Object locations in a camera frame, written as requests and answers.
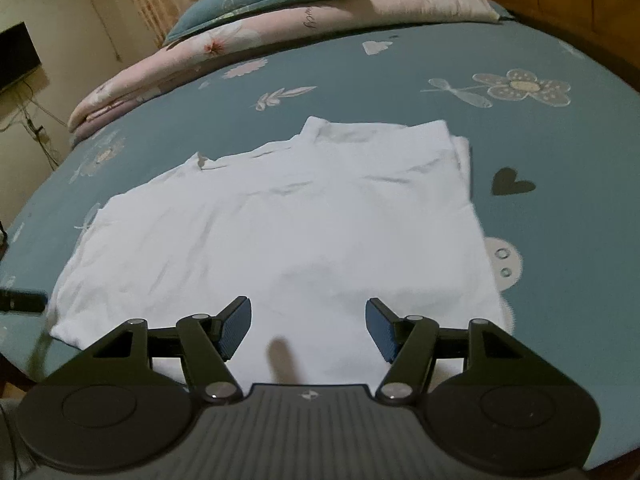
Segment white long-sleeved printed shirt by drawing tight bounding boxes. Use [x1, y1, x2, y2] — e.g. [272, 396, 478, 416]
[50, 116, 516, 386]

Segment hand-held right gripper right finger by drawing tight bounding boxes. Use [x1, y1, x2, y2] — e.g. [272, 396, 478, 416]
[364, 297, 548, 405]

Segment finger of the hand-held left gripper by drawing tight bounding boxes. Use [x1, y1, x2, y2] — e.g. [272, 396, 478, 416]
[0, 287, 48, 313]

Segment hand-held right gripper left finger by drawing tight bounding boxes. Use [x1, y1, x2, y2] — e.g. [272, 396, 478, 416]
[70, 296, 253, 405]

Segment black wall television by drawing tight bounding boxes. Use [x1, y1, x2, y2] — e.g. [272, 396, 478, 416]
[0, 21, 42, 95]

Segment black wall cables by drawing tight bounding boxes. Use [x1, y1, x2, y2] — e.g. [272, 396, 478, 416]
[0, 85, 66, 171]

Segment pink floral folded quilt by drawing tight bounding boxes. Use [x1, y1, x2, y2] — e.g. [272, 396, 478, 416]
[67, 0, 503, 148]

